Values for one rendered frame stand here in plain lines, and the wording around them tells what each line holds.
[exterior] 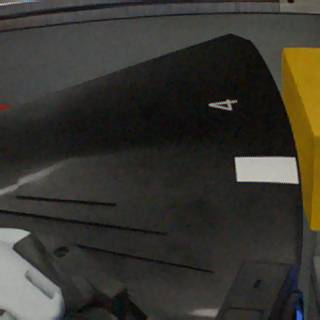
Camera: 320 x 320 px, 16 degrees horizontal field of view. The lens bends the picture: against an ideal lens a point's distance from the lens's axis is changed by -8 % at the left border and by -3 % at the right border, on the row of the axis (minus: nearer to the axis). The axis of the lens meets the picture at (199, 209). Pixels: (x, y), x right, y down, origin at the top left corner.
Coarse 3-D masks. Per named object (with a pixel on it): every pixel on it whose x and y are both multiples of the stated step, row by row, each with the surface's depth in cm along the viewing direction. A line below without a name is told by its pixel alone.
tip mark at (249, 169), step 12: (240, 168) 63; (252, 168) 63; (264, 168) 63; (276, 168) 63; (288, 168) 63; (240, 180) 63; (252, 180) 63; (264, 180) 63; (276, 180) 63; (288, 180) 63
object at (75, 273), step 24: (24, 240) 54; (48, 240) 53; (48, 264) 52; (72, 264) 51; (96, 264) 51; (72, 288) 50; (96, 288) 50; (120, 288) 49; (72, 312) 52; (120, 312) 50
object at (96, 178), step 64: (192, 64) 69; (256, 64) 69; (0, 128) 67; (64, 128) 66; (128, 128) 65; (192, 128) 65; (256, 128) 65; (0, 192) 61; (64, 192) 61; (128, 192) 62; (192, 192) 62; (256, 192) 62; (128, 256) 59; (192, 256) 60; (256, 256) 60
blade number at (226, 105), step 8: (208, 96) 67; (216, 96) 67; (224, 96) 67; (232, 96) 67; (240, 96) 67; (200, 104) 66; (208, 104) 66; (216, 104) 66; (224, 104) 66; (232, 104) 66; (240, 104) 66; (200, 112) 66; (208, 112) 66; (216, 112) 66; (224, 112) 66; (232, 112) 66; (240, 112) 66; (248, 112) 66
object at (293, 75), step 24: (288, 48) 102; (312, 48) 102; (288, 72) 99; (312, 72) 98; (288, 96) 101; (312, 96) 94; (312, 120) 91; (312, 144) 90; (312, 168) 91; (312, 192) 92; (312, 216) 93
